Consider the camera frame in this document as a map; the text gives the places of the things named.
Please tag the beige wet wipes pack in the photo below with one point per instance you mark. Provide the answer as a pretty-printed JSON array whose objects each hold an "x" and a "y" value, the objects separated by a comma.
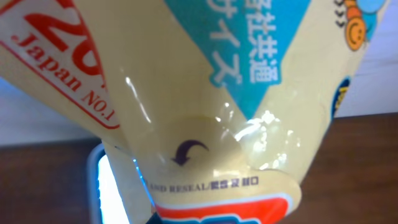
[{"x": 221, "y": 106}]

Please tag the white barcode scanner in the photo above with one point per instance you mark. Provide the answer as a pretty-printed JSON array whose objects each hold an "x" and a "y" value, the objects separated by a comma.
[{"x": 104, "y": 200}]

